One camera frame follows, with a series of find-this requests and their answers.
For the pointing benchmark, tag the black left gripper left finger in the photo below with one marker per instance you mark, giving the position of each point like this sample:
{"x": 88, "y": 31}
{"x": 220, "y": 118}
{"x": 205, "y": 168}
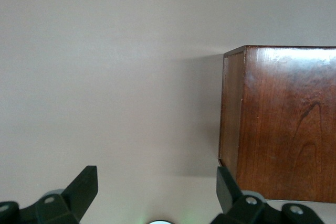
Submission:
{"x": 78, "y": 192}

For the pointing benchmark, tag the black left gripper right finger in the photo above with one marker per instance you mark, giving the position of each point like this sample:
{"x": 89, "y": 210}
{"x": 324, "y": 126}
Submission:
{"x": 228, "y": 192}

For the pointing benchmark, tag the dark brown wooden cabinet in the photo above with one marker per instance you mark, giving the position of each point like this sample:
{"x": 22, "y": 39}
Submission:
{"x": 283, "y": 129}

